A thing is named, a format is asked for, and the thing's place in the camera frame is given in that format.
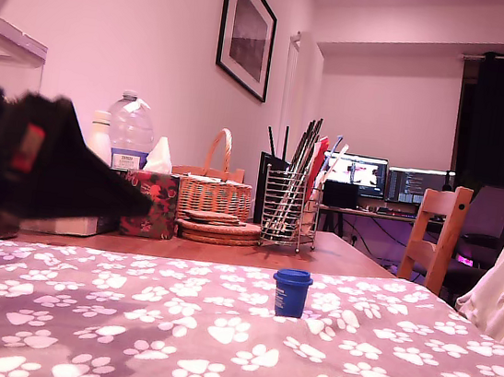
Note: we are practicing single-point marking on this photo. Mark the blue coffee capsule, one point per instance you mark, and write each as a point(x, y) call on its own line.
point(289, 298)

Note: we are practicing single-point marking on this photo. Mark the shrink-wrapped can tray pack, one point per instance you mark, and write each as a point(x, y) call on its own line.
point(66, 225)

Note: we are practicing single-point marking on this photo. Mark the white bottle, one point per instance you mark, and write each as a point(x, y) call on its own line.
point(100, 131)

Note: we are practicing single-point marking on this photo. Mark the large clear water bottle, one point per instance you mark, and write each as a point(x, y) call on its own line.
point(131, 131)

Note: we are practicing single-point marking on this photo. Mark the white tissue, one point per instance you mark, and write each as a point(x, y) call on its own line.
point(159, 158)

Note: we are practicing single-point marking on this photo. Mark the red floral tissue box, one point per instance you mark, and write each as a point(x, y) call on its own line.
point(163, 195)

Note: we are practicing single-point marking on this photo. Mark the pale wooden chair back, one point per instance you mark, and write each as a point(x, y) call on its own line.
point(189, 170)

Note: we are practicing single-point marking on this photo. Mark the clear container with white lid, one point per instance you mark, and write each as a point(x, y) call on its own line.
point(14, 55)

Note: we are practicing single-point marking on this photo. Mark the square cork coaster stack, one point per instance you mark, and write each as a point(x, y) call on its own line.
point(211, 217)

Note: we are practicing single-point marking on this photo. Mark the round cork trivet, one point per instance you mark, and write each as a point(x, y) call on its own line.
point(217, 240)
point(246, 232)

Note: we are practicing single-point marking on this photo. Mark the black router with antennas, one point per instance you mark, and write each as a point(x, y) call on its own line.
point(262, 190)

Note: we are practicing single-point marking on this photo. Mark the grey paw print cloth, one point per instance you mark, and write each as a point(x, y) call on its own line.
point(211, 355)

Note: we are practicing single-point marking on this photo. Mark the black framed picture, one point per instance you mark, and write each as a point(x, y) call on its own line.
point(249, 30)

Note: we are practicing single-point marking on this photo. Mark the red spatula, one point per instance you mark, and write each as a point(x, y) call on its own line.
point(320, 160)

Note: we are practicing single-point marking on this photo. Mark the blue grey utensil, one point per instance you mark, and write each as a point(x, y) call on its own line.
point(338, 141)

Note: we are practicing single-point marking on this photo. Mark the small black box device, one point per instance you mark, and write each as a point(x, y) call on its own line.
point(340, 195)

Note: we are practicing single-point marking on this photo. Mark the white utensil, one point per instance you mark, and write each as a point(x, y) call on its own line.
point(341, 156)

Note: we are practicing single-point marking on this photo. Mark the computer monitor with bright windows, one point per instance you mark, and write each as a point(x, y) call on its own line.
point(365, 173)

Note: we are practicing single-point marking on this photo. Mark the wooden desk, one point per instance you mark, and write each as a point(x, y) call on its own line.
point(369, 214)

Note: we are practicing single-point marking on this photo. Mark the computer monitor with dark code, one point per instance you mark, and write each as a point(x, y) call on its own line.
point(415, 187)

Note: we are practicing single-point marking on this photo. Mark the dark office chair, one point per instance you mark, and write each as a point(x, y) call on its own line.
point(490, 215)

